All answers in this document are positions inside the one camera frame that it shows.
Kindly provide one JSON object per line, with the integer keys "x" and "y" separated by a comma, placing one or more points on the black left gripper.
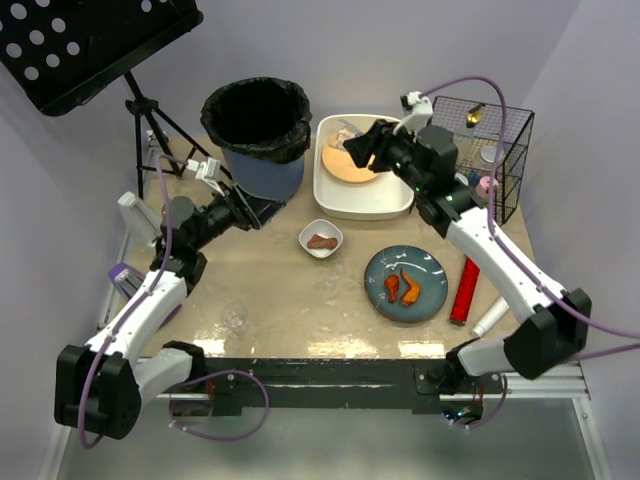
{"x": 242, "y": 206}

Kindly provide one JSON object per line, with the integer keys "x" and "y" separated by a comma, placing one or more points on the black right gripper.
{"x": 375, "y": 143}

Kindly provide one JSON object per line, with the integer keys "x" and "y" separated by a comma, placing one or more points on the yellow plastic plate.
{"x": 340, "y": 165}

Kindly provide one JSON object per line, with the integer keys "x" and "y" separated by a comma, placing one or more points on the clear wine glass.
{"x": 235, "y": 316}
{"x": 340, "y": 132}

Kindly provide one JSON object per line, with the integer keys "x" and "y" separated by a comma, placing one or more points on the pink lid spice jar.
{"x": 485, "y": 186}

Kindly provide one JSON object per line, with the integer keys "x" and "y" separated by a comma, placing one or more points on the blue ceramic plate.
{"x": 405, "y": 284}

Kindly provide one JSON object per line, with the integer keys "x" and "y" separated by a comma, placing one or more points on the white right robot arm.
{"x": 553, "y": 321}

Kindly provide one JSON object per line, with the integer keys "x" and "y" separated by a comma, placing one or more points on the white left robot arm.
{"x": 102, "y": 386}

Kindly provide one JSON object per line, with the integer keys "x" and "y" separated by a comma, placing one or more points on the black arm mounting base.
{"x": 416, "y": 385}

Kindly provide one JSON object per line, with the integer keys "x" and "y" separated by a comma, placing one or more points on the blue trash bin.
{"x": 265, "y": 179}

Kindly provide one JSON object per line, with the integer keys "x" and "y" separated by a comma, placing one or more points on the white plastic tub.
{"x": 381, "y": 198}

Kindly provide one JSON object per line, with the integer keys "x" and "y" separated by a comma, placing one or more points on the pink meat piece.
{"x": 317, "y": 242}

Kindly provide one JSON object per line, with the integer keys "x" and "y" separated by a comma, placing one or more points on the small white green bowl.
{"x": 324, "y": 228}

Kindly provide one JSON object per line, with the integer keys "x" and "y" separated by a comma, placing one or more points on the black trash bag liner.
{"x": 264, "y": 118}

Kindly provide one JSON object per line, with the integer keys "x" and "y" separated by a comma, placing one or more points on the white metronome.
{"x": 142, "y": 222}

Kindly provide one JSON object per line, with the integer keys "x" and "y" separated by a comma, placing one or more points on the left orange chicken piece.
{"x": 392, "y": 285}

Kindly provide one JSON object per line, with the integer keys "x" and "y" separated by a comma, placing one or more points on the orange chicken piece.
{"x": 392, "y": 285}
{"x": 413, "y": 291}

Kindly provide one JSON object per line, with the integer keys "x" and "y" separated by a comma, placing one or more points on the right orange chicken piece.
{"x": 413, "y": 291}

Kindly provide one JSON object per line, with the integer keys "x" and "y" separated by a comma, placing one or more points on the purple metronome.
{"x": 125, "y": 279}

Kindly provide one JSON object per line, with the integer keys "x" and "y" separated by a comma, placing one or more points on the red glitter tube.
{"x": 465, "y": 293}

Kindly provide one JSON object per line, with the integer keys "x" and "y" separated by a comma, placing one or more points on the white plastic tube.
{"x": 490, "y": 318}

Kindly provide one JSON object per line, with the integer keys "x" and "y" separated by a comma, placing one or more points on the black music stand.
{"x": 64, "y": 53}

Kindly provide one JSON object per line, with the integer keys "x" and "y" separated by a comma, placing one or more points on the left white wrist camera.
{"x": 206, "y": 172}

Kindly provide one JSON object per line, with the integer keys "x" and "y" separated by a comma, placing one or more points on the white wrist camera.
{"x": 206, "y": 172}
{"x": 418, "y": 111}

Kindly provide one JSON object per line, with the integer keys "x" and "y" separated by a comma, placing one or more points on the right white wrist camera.
{"x": 418, "y": 111}

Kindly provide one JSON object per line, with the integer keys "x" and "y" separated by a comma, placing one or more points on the black wire basket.
{"x": 509, "y": 130}

